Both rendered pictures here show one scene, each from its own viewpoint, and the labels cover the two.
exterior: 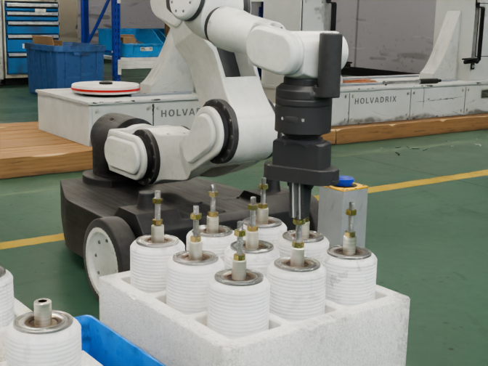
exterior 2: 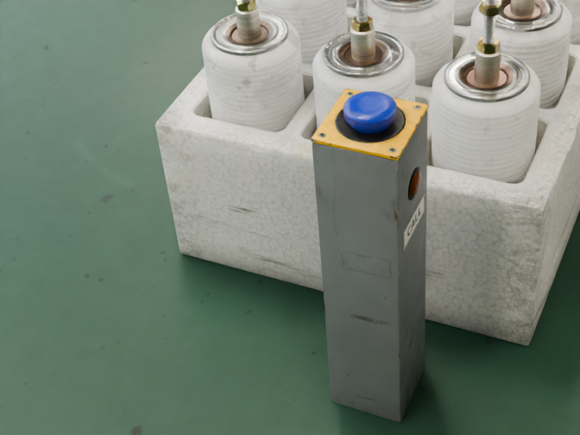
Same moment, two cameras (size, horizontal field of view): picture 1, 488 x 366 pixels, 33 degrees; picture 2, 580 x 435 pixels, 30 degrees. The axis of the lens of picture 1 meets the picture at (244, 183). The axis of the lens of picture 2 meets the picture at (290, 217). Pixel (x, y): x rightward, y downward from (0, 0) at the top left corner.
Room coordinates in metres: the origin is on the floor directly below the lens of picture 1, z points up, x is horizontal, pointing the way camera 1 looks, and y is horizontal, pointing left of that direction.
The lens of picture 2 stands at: (2.17, -0.53, 0.81)
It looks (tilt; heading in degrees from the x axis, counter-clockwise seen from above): 42 degrees down; 156
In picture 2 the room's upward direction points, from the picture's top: 6 degrees counter-clockwise
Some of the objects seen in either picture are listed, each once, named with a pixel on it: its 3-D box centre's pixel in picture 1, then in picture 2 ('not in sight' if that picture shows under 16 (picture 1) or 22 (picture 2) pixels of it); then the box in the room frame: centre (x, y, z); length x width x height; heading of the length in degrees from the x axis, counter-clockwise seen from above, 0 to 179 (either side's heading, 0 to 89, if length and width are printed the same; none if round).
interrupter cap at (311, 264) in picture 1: (297, 264); not in sight; (1.26, -0.09, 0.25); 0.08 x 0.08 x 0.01
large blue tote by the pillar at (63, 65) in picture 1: (64, 69); not in sight; (5.97, 1.32, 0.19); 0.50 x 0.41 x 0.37; 40
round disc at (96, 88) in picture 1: (105, 88); not in sight; (3.63, 0.62, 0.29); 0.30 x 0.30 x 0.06
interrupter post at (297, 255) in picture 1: (297, 256); not in sight; (1.26, -0.09, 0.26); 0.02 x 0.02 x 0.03
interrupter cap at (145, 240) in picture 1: (157, 241); not in sight; (1.38, 0.15, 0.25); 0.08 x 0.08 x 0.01
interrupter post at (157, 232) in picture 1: (157, 234); not in sight; (1.38, 0.15, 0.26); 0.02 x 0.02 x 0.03
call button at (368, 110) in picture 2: (343, 182); (369, 115); (1.59, -0.20, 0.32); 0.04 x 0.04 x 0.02
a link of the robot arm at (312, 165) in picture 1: (303, 142); not in sight; (1.27, -0.09, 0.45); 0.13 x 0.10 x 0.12; 61
